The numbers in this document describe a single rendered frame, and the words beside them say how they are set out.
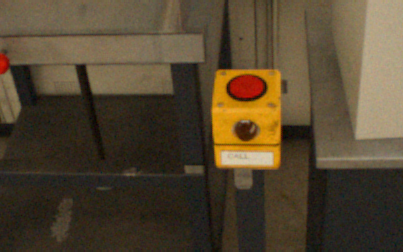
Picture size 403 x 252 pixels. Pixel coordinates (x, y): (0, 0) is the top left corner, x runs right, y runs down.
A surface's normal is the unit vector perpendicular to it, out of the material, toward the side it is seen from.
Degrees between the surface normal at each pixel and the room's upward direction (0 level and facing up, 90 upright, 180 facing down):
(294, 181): 0
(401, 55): 90
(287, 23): 90
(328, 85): 0
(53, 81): 90
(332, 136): 0
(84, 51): 90
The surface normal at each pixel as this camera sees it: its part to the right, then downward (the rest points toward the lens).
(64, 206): -0.11, -0.73
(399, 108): -0.05, 0.69
